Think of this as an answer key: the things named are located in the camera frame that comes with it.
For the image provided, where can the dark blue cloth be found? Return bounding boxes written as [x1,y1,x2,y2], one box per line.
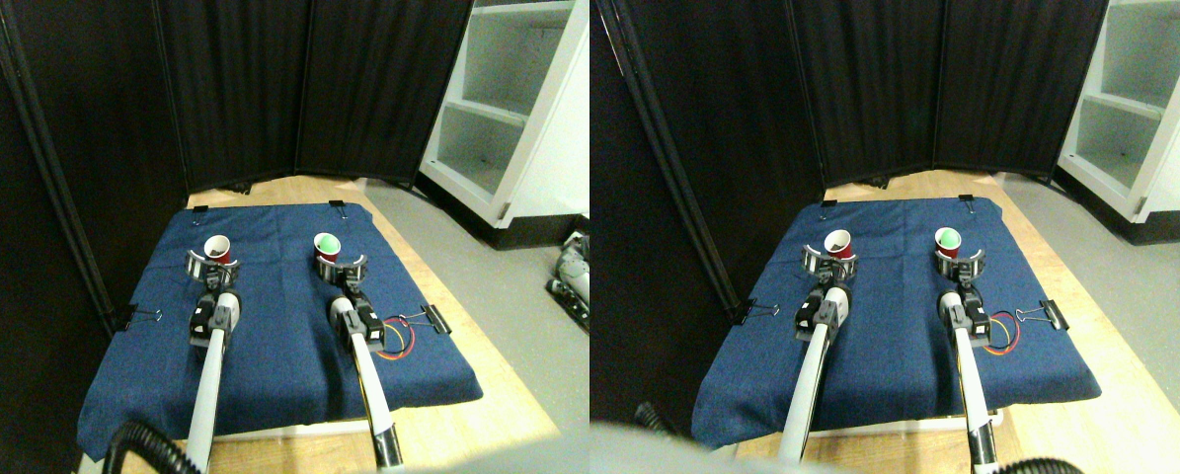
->
[76,200,485,462]
[690,196,1104,450]

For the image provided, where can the white board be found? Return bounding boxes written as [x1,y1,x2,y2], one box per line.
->
[216,423,373,441]

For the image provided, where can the black curtain stand pole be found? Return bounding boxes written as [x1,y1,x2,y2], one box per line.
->
[0,0,121,337]
[594,0,748,322]

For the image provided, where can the grey and black machine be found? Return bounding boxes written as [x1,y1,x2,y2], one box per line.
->
[547,232,590,332]

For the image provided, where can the orange wire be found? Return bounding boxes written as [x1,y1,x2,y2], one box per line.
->
[984,311,1022,355]
[370,318,416,358]

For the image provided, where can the black ribbed hose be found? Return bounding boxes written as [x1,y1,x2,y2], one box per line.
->
[101,422,200,474]
[1002,456,1086,474]
[635,400,679,435]

